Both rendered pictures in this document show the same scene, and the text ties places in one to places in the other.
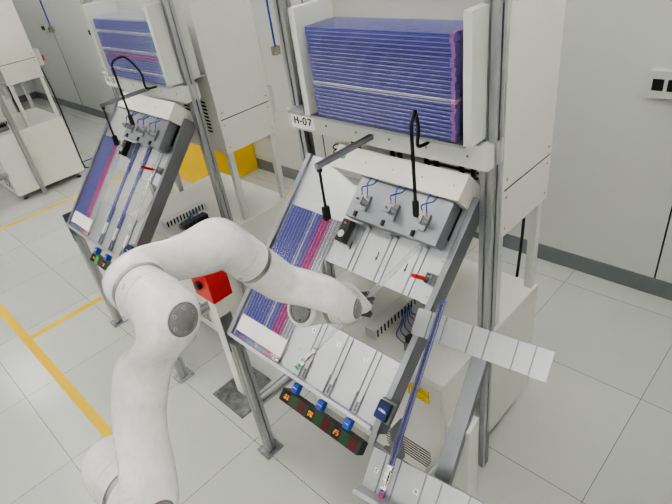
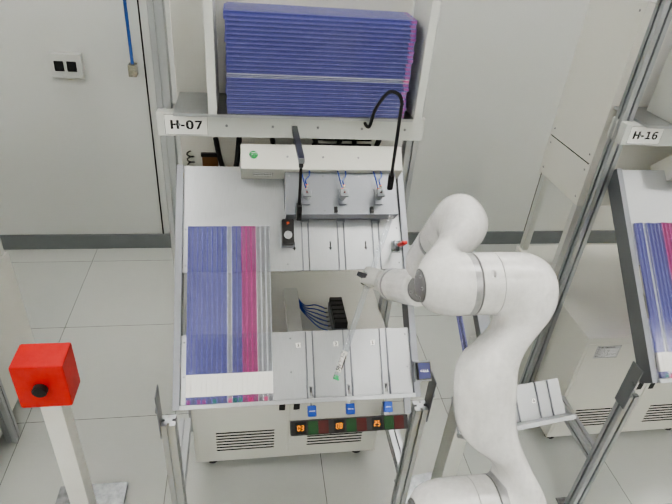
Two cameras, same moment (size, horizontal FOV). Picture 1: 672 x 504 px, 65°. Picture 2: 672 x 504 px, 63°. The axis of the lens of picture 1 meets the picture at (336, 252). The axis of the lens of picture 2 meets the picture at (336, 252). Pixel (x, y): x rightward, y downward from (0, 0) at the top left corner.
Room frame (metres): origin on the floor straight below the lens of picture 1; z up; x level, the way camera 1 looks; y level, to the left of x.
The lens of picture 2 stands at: (0.60, 1.08, 1.91)
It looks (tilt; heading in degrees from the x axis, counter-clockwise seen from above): 33 degrees down; 301
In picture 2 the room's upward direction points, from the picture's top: 5 degrees clockwise
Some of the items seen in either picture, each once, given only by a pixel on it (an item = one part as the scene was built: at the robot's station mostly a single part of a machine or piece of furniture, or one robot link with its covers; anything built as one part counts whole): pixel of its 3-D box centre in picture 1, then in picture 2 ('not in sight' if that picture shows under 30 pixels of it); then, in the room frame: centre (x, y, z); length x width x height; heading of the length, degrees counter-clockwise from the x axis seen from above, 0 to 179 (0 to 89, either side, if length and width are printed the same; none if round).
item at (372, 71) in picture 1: (390, 74); (318, 62); (1.49, -0.23, 1.52); 0.51 x 0.13 x 0.27; 42
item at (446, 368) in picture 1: (418, 352); (283, 352); (1.62, -0.28, 0.31); 0.70 x 0.65 x 0.62; 42
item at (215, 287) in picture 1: (227, 332); (66, 444); (1.85, 0.55, 0.39); 0.24 x 0.24 x 0.78; 42
